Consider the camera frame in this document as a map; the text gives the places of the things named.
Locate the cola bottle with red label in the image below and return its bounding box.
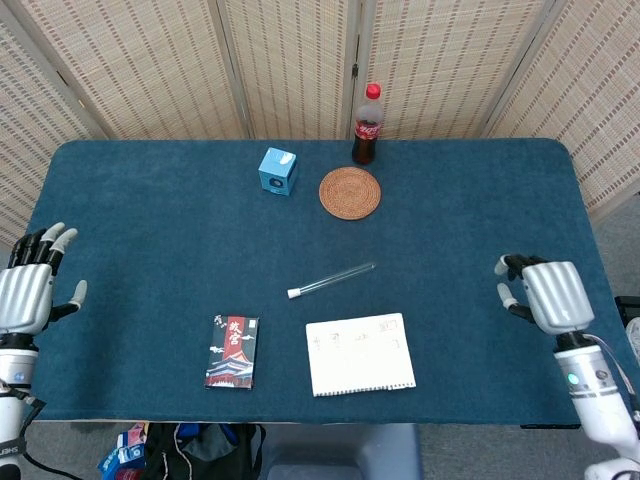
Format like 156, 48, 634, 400
351, 83, 385, 166

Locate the blue white carton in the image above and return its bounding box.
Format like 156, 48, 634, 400
97, 432, 149, 476

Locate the black red palace book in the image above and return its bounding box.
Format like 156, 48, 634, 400
203, 313, 261, 390

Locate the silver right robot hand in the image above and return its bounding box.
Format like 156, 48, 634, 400
494, 253, 596, 335

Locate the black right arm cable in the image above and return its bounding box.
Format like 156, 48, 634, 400
582, 333, 640, 416

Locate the black backpack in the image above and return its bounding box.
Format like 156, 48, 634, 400
142, 422, 266, 480

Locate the round woven rattan coaster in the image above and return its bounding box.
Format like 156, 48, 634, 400
318, 166, 382, 220

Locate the light blue speaker box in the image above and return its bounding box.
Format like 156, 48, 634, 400
257, 147, 298, 196

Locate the woven bamboo folding screen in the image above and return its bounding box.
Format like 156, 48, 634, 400
0, 0, 640, 251

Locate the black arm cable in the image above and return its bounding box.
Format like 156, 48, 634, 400
582, 333, 640, 416
0, 379, 101, 480

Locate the white spiral notebook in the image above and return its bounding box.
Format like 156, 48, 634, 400
305, 312, 418, 399

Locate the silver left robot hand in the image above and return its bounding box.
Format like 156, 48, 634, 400
0, 222, 89, 336

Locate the blue grey chair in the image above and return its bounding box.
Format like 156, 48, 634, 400
259, 423, 425, 480

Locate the dark teal tablecloth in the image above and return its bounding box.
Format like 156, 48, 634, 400
24, 138, 634, 426

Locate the clear glass test tube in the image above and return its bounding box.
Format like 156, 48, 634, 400
294, 262, 376, 297

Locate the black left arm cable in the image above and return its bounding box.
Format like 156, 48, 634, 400
0, 379, 101, 480

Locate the black box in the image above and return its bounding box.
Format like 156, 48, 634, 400
613, 295, 640, 361

